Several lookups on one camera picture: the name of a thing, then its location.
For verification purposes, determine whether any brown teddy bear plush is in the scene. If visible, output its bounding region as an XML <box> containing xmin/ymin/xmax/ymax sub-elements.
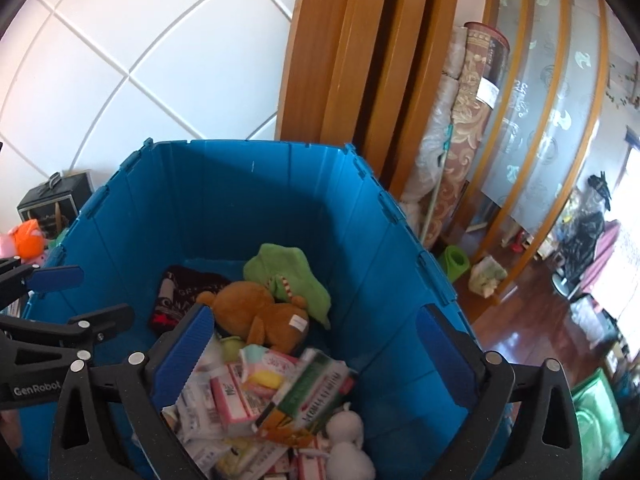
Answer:
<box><xmin>196</xmin><ymin>281</ymin><xmax>311</xmax><ymax>356</ymax></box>

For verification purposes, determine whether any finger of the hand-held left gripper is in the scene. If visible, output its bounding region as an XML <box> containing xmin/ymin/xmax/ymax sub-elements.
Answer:
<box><xmin>0</xmin><ymin>304</ymin><xmax>136</xmax><ymax>361</ymax></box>
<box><xmin>0</xmin><ymin>256</ymin><xmax>85</xmax><ymax>311</ymax></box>

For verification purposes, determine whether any orange plush toy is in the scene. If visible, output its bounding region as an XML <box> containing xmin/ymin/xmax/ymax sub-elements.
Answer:
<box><xmin>7</xmin><ymin>219</ymin><xmax>47</xmax><ymax>263</ymax></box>

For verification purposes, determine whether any black plastic bag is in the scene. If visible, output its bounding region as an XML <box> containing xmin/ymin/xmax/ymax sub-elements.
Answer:
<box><xmin>555</xmin><ymin>210</ymin><xmax>606</xmax><ymax>281</ymax></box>

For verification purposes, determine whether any green medicine box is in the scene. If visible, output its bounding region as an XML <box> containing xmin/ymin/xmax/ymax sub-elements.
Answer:
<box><xmin>255</xmin><ymin>347</ymin><xmax>358</xmax><ymax>441</ymax></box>

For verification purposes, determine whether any white blister packet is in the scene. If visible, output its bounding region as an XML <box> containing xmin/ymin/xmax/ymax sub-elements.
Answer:
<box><xmin>165</xmin><ymin>360</ymin><xmax>226</xmax><ymax>443</ymax></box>

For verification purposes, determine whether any teal handled mop pole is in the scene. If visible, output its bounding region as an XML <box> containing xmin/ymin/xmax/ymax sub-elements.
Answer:
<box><xmin>419</xmin><ymin>125</ymin><xmax>453</xmax><ymax>246</ymax></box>

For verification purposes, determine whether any pink cloth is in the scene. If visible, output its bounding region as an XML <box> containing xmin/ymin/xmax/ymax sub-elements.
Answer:
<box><xmin>585</xmin><ymin>220</ymin><xmax>621</xmax><ymax>301</ymax></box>

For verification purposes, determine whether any wooden door frame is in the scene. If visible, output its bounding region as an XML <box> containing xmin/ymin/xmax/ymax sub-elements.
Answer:
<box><xmin>274</xmin><ymin>0</ymin><xmax>463</xmax><ymax>196</ymax></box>

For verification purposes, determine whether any rolled patterned carpet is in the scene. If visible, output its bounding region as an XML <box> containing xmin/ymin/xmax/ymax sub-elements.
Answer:
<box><xmin>420</xmin><ymin>21</ymin><xmax>511</xmax><ymax>251</ymax></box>

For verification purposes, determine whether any white plush toy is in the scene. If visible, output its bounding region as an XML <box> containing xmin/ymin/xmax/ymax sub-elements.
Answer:
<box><xmin>325</xmin><ymin>402</ymin><xmax>377</xmax><ymax>480</ymax></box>

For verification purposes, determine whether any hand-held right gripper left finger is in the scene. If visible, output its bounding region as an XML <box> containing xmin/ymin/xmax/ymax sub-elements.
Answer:
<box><xmin>49</xmin><ymin>304</ymin><xmax>217</xmax><ymax>480</ymax></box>

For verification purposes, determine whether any frosted glass sliding door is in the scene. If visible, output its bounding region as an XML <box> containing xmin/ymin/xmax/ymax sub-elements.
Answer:
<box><xmin>465</xmin><ymin>0</ymin><xmax>613</xmax><ymax>311</ymax></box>

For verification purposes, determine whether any pink white medicine box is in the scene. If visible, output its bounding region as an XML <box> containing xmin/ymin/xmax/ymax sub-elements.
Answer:
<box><xmin>210</xmin><ymin>362</ymin><xmax>261</xmax><ymax>436</ymax></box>

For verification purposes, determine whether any rolled beige carpet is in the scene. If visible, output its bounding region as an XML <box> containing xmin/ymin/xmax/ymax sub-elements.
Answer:
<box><xmin>400</xmin><ymin>25</ymin><xmax>468</xmax><ymax>231</ymax></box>

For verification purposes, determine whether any green plush cloth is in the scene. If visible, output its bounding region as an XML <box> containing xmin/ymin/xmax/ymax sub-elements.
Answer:
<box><xmin>243</xmin><ymin>243</ymin><xmax>333</xmax><ymax>331</ymax></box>

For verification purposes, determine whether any pale cloth bundle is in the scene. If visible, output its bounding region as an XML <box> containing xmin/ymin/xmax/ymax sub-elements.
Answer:
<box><xmin>467</xmin><ymin>255</ymin><xmax>508</xmax><ymax>298</ymax></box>

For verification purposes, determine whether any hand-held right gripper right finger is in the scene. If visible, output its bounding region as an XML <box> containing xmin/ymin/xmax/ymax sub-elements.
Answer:
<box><xmin>416</xmin><ymin>304</ymin><xmax>583</xmax><ymax>480</ymax></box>

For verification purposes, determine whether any green patterned bag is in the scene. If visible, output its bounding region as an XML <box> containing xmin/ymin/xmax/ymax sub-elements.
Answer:
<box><xmin>570</xmin><ymin>367</ymin><xmax>631</xmax><ymax>461</ymax></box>

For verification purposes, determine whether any pink yellow packet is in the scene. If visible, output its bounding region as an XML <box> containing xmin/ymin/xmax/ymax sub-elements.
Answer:
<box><xmin>240</xmin><ymin>345</ymin><xmax>301</xmax><ymax>401</ymax></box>

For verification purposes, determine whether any dark printed cloth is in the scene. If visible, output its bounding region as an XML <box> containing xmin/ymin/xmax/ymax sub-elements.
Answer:
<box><xmin>150</xmin><ymin>265</ymin><xmax>232</xmax><ymax>336</ymax></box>

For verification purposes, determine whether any green rolled mat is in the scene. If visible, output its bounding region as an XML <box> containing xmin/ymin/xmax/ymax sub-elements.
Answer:
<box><xmin>439</xmin><ymin>245</ymin><xmax>471</xmax><ymax>283</ymax></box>

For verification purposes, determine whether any black gift box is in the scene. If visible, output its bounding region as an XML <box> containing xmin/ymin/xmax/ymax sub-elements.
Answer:
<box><xmin>17</xmin><ymin>170</ymin><xmax>96</xmax><ymax>236</ymax></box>

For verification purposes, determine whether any blue plastic folding crate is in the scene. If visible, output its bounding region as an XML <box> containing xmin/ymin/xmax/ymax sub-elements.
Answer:
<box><xmin>20</xmin><ymin>137</ymin><xmax>481</xmax><ymax>480</ymax></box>

